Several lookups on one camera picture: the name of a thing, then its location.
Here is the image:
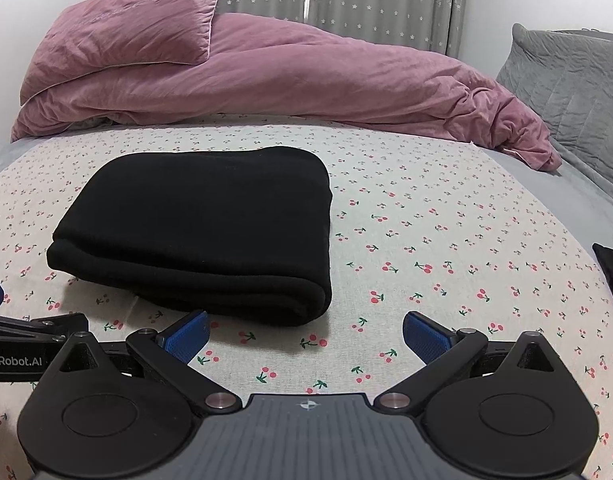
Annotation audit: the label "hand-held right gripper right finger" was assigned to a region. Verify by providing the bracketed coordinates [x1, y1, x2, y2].
[374, 310, 560, 408]

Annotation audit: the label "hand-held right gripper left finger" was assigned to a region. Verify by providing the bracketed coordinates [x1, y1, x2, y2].
[56, 310, 240, 411]

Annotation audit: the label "black pants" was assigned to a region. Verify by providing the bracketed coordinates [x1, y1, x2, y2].
[45, 146, 335, 327]

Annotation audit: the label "cherry print bed sheet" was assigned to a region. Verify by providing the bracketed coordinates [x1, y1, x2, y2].
[0, 112, 613, 480]

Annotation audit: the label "pink duvet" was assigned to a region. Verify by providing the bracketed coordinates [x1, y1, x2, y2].
[10, 12, 562, 173]

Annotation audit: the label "grey quilted pillow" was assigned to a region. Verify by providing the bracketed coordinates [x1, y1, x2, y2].
[495, 22, 613, 201]

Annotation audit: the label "pink pillow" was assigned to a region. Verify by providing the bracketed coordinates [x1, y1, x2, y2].
[20, 0, 233, 107]

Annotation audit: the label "grey star print curtain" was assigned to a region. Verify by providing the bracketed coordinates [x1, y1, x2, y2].
[206, 0, 470, 58]

